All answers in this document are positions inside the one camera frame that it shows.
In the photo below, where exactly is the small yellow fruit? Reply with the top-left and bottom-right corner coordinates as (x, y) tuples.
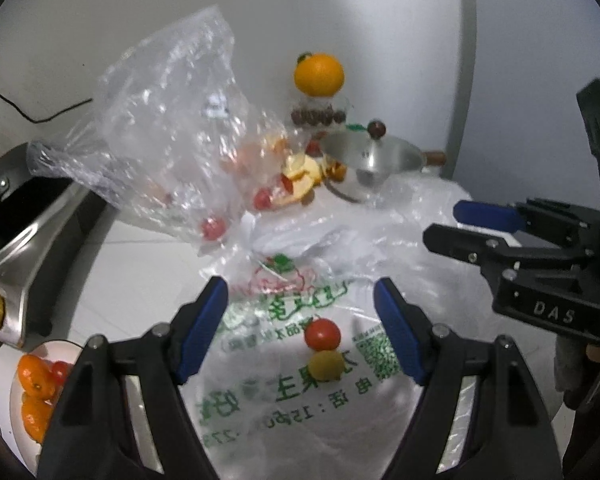
(308, 350), (345, 382)

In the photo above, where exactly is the orange peel pile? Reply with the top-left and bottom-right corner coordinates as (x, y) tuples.
(272, 152), (348, 208)

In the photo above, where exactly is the mandarin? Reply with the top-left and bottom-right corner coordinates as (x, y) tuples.
(21, 396), (56, 443)
(17, 354), (63, 401)

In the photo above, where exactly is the steel lid with brown knob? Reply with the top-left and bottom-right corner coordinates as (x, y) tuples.
(321, 119), (427, 173)

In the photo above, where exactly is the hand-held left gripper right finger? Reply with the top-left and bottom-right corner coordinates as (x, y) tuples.
(374, 277), (563, 480)

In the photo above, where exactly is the black wok with wooden handle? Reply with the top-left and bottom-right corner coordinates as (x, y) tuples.
(0, 141), (73, 261)

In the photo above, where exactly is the printed plastic bag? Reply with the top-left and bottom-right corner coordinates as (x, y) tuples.
(190, 177), (556, 480)

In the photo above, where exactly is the white plate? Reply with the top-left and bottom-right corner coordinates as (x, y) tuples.
(9, 340), (86, 478)

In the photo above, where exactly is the clear container of dates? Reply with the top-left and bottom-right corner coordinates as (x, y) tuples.
(289, 96), (353, 127)

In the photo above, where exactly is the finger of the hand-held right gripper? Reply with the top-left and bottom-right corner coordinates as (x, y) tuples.
(423, 224), (518, 276)
(454, 200), (531, 233)

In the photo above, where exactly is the large orange with stem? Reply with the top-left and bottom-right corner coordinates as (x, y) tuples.
(293, 51), (345, 98)

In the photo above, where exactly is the black cooker power cable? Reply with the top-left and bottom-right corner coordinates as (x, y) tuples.
(0, 81), (93, 124)

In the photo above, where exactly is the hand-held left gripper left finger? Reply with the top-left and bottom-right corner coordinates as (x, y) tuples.
(37, 276), (230, 480)

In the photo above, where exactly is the clear crumpled plastic bag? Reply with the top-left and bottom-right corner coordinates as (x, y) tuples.
(26, 6), (291, 261)

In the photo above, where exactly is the silver induction cooker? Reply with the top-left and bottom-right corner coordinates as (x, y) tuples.
(0, 180), (111, 348)

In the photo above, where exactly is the white door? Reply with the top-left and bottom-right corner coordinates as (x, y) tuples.
(450, 0), (600, 201)

